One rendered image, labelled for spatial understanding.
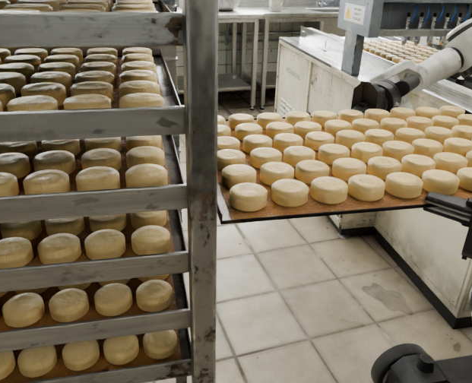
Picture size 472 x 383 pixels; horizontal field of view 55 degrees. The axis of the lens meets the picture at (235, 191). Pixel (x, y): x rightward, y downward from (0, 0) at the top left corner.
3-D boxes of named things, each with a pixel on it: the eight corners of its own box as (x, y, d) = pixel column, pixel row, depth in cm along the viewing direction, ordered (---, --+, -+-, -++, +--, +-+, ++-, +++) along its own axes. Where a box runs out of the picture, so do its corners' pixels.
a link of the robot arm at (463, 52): (403, 67, 122) (457, 39, 126) (423, 99, 121) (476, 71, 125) (426, 48, 111) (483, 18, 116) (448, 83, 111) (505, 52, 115)
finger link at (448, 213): (422, 206, 62) (472, 219, 59) (428, 197, 64) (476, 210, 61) (419, 216, 62) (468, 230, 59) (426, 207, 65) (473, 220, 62)
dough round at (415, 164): (409, 178, 69) (412, 166, 68) (394, 166, 73) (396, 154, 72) (439, 177, 69) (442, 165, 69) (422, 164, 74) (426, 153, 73)
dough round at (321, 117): (308, 125, 91) (309, 115, 90) (315, 118, 95) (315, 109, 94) (333, 128, 89) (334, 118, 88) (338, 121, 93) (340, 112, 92)
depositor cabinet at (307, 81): (271, 152, 347) (279, 36, 309) (358, 147, 360) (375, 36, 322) (337, 243, 235) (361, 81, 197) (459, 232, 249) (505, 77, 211)
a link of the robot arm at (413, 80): (356, 90, 112) (371, 81, 120) (374, 129, 113) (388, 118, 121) (398, 68, 104) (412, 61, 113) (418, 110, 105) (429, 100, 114)
